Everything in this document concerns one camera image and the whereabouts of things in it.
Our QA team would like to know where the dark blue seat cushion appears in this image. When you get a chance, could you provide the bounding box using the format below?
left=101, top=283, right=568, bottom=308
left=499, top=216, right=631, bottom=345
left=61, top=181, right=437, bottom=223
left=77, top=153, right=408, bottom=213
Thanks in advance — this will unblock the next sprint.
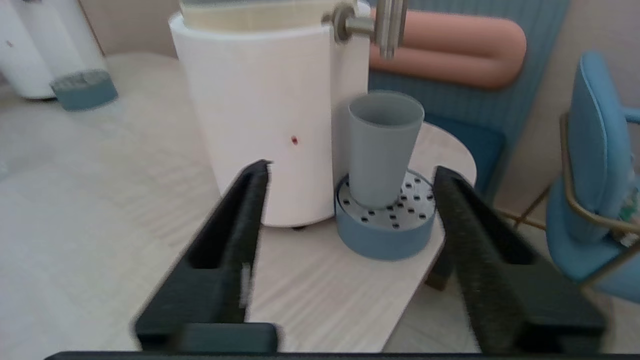
left=424, top=114, right=506, bottom=201

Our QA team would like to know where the green white packet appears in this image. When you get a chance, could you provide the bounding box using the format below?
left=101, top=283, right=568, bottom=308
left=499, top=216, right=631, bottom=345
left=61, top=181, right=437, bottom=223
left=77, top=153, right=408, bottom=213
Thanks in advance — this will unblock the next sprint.
left=619, top=170, right=640, bottom=247

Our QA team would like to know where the dark drink dispenser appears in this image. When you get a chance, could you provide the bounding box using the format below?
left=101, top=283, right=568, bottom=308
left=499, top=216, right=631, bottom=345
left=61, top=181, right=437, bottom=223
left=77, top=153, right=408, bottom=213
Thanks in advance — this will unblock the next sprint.
left=0, top=0, right=108, bottom=101

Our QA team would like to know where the large clear water dispenser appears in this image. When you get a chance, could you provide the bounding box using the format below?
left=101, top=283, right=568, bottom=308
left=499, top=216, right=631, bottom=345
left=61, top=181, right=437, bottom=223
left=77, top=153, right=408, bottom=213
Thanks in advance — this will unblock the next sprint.
left=169, top=0, right=372, bottom=230

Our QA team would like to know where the large blue perforated drip tray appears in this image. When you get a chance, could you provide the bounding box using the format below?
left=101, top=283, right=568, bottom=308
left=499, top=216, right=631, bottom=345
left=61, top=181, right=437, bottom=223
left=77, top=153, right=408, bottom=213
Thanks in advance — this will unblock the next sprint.
left=334, top=169, right=437, bottom=262

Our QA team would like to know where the pink bolster cushion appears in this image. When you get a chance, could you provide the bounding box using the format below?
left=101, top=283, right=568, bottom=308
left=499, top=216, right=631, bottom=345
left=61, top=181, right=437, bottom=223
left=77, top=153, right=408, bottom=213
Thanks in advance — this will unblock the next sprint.
left=369, top=9, right=527, bottom=91

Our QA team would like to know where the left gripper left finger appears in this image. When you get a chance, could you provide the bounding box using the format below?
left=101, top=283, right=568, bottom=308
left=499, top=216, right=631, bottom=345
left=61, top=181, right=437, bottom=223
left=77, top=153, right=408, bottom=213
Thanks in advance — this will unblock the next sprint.
left=134, top=160, right=279, bottom=352

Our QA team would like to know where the grey-blue ribbed sofa backrest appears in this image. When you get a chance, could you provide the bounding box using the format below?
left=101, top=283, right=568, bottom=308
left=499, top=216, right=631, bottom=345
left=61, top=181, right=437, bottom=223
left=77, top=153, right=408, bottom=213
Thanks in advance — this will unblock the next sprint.
left=367, top=0, right=571, bottom=203

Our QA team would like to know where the small blue drip tray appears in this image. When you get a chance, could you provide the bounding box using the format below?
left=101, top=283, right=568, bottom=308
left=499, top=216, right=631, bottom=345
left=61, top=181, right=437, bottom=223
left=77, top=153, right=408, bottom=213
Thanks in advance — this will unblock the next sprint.
left=50, top=69, right=119, bottom=112

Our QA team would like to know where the large steel dispenser tap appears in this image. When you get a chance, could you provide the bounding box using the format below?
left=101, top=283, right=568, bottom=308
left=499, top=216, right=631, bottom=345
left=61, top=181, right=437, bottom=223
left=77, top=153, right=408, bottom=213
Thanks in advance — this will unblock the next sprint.
left=322, top=0, right=408, bottom=60

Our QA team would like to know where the blue chair with gold frame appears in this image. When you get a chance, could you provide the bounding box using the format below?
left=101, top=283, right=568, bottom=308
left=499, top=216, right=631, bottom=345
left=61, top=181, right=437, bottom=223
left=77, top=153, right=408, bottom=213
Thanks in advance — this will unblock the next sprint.
left=495, top=50, right=640, bottom=304

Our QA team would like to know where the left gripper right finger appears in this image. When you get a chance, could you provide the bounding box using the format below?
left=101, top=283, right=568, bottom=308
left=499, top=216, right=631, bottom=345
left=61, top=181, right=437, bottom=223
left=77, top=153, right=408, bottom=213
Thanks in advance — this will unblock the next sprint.
left=432, top=165, right=607, bottom=354

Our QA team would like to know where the grey plastic cup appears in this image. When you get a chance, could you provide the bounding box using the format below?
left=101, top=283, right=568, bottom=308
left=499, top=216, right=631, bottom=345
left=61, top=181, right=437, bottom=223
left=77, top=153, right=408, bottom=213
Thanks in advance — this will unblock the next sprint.
left=348, top=90, right=426, bottom=210

